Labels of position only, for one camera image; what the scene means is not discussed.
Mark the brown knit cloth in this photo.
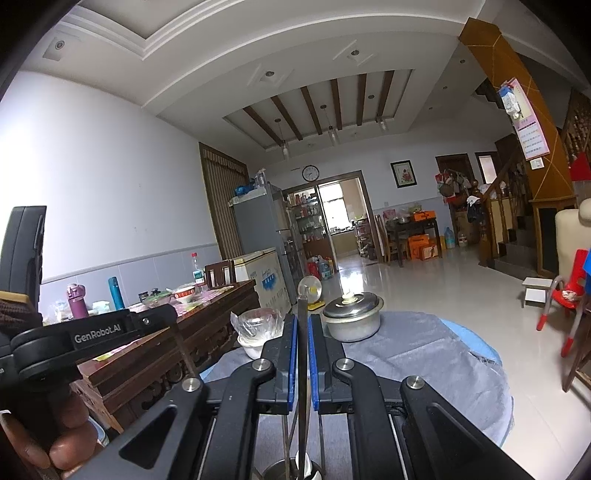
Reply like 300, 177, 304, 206
0, 290, 43, 329

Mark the checked patterned cloth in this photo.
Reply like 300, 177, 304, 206
92, 285, 237, 326

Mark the person's left hand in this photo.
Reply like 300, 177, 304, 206
0, 385, 106, 480

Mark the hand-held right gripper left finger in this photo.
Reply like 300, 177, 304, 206
69, 314, 299, 480

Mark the glass pot lid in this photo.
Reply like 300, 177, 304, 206
140, 288, 172, 308

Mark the carved wooden sideboard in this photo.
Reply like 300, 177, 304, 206
76, 279, 260, 435

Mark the small desk fan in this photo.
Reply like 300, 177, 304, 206
296, 275, 325, 311

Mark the steel pot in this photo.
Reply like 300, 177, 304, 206
326, 310, 382, 343

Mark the white step stool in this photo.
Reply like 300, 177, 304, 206
522, 276, 557, 306

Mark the single dark chopstick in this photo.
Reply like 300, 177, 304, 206
297, 295, 311, 468

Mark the bunch of black chopsticks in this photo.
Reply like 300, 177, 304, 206
283, 406, 325, 468

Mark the wooden slatted screen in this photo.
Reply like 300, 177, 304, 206
198, 141, 250, 262

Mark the orange cardboard box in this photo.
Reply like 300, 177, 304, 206
408, 234, 444, 263

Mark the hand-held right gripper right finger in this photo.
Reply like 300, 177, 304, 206
308, 314, 532, 480

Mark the dark wooden table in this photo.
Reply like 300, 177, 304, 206
385, 216, 444, 267

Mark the pink wall calendar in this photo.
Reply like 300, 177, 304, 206
498, 77, 550, 161

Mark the wooden staircase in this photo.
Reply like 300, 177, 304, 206
477, 133, 537, 278

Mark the teal water bottle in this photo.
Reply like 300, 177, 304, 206
107, 276, 126, 311

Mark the shelf of bottles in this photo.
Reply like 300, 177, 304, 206
286, 188, 334, 260

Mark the grey refrigerator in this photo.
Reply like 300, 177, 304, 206
230, 183, 299, 297

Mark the blue table undercloth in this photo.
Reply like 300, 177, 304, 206
203, 318, 502, 385

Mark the clear plastic bag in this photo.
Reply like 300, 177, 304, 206
229, 308, 285, 345

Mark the white chest freezer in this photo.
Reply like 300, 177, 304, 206
230, 247, 293, 310

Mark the purple water bottle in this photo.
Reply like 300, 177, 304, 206
66, 283, 90, 319

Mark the cream armchair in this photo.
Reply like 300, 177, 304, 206
553, 198, 591, 283

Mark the steel pot lid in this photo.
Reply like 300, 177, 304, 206
322, 291, 385, 323

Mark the framed wall picture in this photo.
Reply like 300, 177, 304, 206
390, 160, 413, 188

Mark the red plastic chair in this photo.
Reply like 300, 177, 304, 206
535, 248, 591, 357

